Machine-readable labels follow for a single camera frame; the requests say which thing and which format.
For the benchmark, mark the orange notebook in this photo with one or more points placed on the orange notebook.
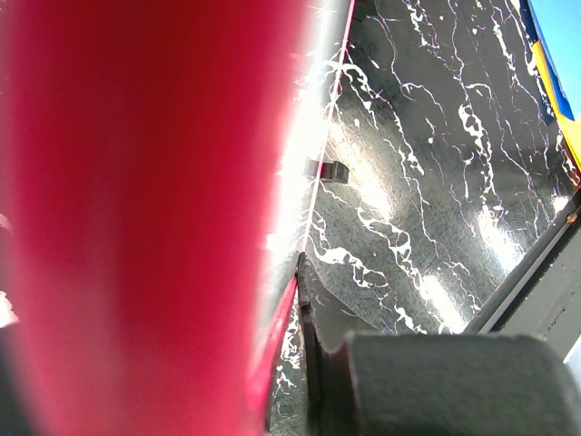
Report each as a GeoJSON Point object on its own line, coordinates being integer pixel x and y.
{"type": "Point", "coordinates": [569, 128]}

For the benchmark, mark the pink framed whiteboard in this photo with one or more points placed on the pink framed whiteboard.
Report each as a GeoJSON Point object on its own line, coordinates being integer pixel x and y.
{"type": "Point", "coordinates": [159, 160]}

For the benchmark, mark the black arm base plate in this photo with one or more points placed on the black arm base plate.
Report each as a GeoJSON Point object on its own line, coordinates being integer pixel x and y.
{"type": "Point", "coordinates": [541, 296]}

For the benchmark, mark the black whiteboard stand foot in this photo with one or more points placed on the black whiteboard stand foot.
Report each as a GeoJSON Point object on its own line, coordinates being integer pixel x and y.
{"type": "Point", "coordinates": [334, 172]}

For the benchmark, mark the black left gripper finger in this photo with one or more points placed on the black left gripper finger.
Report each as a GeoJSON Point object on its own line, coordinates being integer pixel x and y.
{"type": "Point", "coordinates": [375, 383]}

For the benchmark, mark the blue notebook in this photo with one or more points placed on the blue notebook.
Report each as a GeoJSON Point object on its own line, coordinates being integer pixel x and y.
{"type": "Point", "coordinates": [554, 30]}

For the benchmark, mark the black marble pattern mat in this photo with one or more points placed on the black marble pattern mat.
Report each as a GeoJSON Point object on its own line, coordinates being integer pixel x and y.
{"type": "Point", "coordinates": [457, 166]}

